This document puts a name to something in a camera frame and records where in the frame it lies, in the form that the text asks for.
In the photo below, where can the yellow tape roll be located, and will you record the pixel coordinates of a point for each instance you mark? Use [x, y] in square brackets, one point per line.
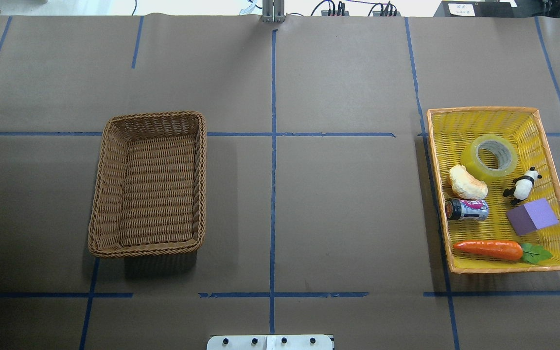
[490, 158]

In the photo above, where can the brown wicker basket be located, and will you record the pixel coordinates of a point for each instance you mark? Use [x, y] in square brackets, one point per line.
[150, 190]

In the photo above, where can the yellow plastic basket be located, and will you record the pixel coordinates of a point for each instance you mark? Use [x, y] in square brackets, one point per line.
[449, 132]

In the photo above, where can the small drink can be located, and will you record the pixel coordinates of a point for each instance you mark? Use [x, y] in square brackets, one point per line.
[466, 210]

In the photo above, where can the toy bread croissant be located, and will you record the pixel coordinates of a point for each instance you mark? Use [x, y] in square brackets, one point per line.
[465, 186]

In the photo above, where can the toy orange carrot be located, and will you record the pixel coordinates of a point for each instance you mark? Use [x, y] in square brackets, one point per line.
[505, 250]

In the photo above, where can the black box with label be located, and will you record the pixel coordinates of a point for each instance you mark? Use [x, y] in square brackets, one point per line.
[474, 9]

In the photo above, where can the toy panda figure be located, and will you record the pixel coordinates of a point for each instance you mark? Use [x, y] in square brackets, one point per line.
[522, 186]

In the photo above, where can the purple foam cube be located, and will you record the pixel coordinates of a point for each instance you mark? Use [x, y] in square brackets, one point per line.
[531, 217]

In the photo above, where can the aluminium frame post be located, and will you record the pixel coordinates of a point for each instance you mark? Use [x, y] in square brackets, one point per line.
[273, 11]

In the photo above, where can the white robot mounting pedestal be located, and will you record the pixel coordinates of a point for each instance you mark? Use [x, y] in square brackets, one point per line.
[272, 342]

